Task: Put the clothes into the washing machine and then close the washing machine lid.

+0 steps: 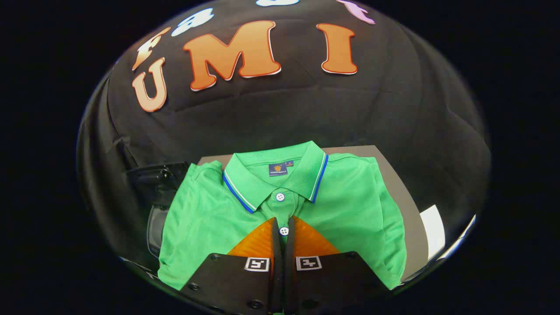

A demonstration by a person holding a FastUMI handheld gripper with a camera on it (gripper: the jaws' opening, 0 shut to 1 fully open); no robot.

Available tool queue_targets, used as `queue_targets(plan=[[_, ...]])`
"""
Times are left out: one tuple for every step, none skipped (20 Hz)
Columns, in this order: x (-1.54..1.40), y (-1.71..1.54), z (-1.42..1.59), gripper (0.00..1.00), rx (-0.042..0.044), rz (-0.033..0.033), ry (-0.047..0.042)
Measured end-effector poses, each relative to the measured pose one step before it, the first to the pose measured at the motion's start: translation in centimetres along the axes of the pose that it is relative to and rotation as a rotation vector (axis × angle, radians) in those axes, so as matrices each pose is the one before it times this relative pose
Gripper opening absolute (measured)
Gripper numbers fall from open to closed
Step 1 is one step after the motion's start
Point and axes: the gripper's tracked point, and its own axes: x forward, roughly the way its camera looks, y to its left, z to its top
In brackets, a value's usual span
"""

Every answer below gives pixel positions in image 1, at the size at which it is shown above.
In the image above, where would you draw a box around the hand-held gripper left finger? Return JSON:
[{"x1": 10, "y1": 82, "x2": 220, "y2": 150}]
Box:
[{"x1": 179, "y1": 217, "x2": 285, "y2": 315}]

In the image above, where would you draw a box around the green polo shirt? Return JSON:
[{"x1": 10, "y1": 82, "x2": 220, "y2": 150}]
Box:
[{"x1": 157, "y1": 140, "x2": 407, "y2": 292}]

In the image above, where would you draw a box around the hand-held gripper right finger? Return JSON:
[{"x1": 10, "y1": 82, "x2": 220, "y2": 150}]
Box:
[{"x1": 284, "y1": 215, "x2": 391, "y2": 315}]

